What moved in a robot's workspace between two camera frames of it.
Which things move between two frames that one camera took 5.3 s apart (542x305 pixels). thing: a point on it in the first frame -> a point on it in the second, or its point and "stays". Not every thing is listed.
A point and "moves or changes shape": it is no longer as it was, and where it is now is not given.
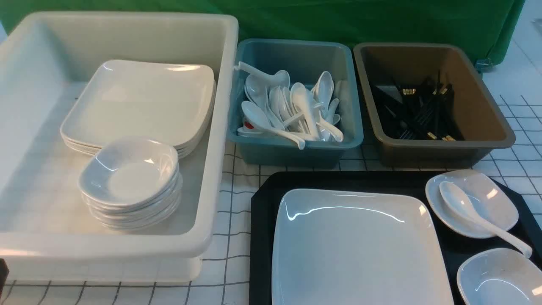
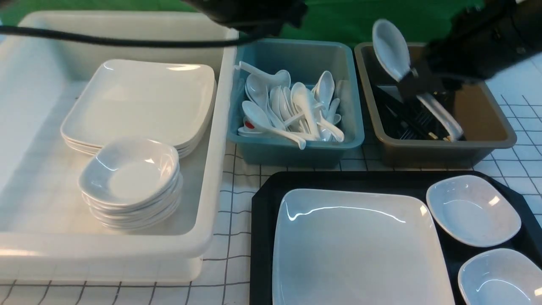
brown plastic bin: x=485 y=126 stays
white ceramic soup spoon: x=456 y=201 -> x=392 y=54
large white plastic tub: x=114 y=128 stays
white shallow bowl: x=487 y=198 moves or changes shape
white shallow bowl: x=499 y=276 stays
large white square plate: x=356 y=247 stays
